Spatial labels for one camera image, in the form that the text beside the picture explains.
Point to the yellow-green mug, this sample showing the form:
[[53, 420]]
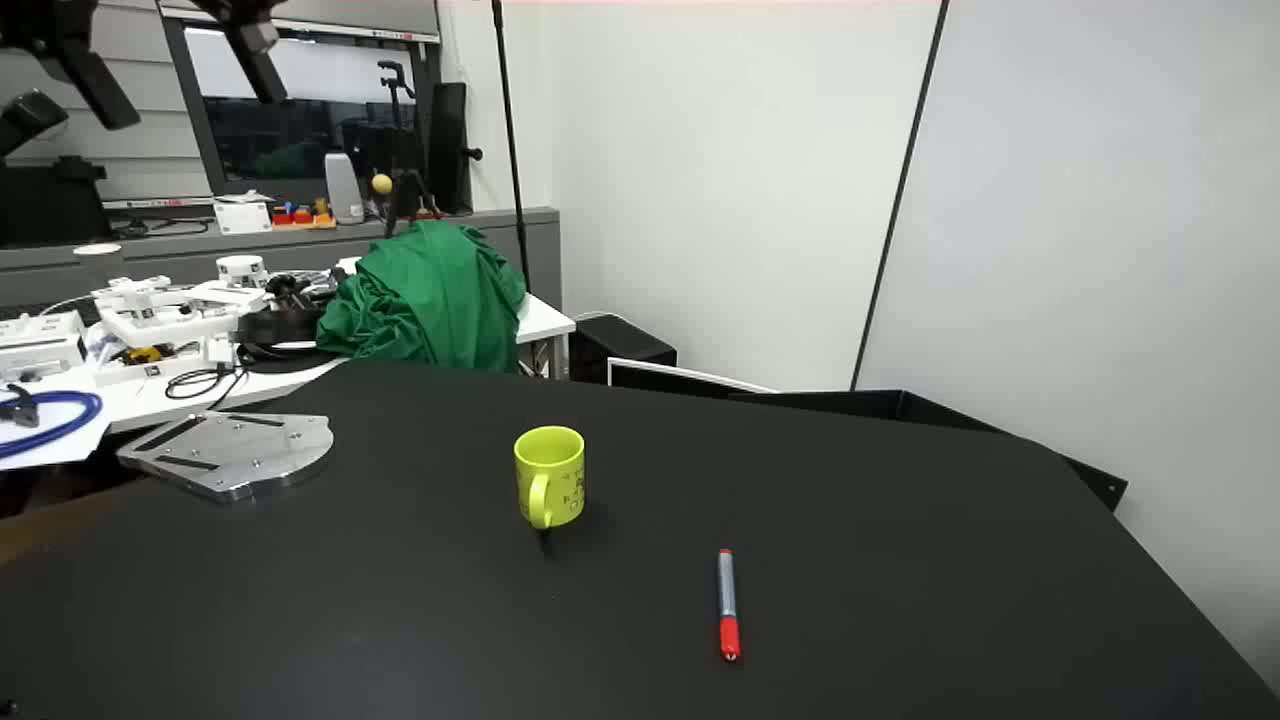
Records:
[[551, 473]]

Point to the black camera tripod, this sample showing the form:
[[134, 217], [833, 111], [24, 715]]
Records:
[[404, 197]]

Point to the black vertical pole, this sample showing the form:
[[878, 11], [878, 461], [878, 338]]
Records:
[[941, 11]]

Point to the silver marker with red cap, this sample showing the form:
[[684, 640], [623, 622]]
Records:
[[729, 638]]

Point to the dark monitor screen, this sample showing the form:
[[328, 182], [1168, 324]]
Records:
[[332, 100]]

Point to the black box by wall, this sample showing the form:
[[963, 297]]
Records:
[[606, 350]]

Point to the white mechanical parts pile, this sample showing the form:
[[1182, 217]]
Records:
[[134, 314]]

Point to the grey metal plate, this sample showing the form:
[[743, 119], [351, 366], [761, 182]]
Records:
[[233, 455]]

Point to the green cloth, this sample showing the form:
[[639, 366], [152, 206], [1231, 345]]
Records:
[[435, 294]]

